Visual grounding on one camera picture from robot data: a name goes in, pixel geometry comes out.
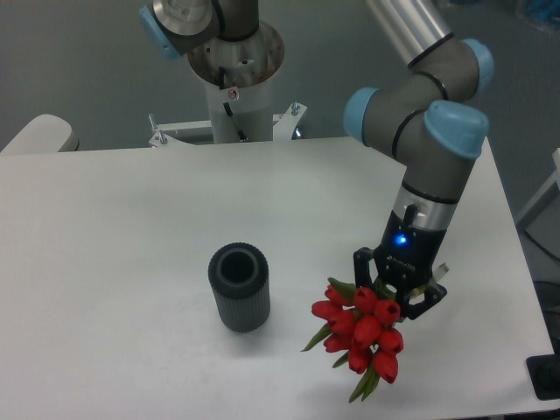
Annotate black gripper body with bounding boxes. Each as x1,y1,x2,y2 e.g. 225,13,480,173
374,211,447,298

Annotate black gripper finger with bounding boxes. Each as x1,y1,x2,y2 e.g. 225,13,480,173
353,247,375,290
401,280,447,320

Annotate red tulip bouquet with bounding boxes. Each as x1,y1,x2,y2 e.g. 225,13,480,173
301,264,405,403

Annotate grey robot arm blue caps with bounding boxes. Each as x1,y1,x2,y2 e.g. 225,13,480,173
139,1,494,319

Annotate dark grey ribbed vase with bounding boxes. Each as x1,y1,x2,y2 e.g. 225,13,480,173
207,242,270,333

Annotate black device at table edge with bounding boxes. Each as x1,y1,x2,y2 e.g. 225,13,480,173
526,354,559,401

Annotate white pedestal base frame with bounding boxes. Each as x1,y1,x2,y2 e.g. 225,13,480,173
149,101,308,148

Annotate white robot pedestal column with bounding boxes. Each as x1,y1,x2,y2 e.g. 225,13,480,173
203,80,273,144

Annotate black cable on pedestal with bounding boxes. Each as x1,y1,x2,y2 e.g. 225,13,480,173
217,66,249,143

